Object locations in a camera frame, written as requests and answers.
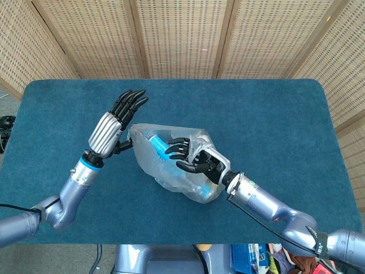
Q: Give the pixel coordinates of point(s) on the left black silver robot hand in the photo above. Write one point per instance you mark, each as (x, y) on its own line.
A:
(105, 134)

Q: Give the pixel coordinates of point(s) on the blue plastic basket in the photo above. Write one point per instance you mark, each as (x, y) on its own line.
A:
(241, 259)

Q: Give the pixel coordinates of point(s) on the light blue printed carton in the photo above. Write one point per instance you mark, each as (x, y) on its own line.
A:
(159, 144)

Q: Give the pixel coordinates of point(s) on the blue-grey robot torso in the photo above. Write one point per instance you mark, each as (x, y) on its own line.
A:
(171, 262)

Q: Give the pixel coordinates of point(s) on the red flat item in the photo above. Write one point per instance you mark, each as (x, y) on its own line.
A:
(322, 268)

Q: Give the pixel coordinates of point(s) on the woven bamboo folding screen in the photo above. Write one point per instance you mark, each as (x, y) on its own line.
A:
(182, 37)

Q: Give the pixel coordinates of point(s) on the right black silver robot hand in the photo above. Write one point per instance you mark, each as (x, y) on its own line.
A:
(212, 165)

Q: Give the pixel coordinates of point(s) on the brown crumpled cloth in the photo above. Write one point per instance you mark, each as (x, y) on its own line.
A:
(302, 265)

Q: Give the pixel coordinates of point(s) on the black floor equipment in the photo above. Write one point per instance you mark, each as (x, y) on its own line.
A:
(5, 125)

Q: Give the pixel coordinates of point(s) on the orange round knob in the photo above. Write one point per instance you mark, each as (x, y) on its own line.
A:
(204, 247)

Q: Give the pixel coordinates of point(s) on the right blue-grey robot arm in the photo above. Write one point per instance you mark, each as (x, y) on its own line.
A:
(265, 199)

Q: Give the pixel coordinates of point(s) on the clear plastic shopping bag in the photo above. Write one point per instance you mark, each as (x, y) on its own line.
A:
(148, 165)

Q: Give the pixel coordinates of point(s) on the light blue cylindrical can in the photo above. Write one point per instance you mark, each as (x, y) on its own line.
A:
(207, 192)

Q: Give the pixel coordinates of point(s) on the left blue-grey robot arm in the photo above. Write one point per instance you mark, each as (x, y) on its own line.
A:
(71, 194)

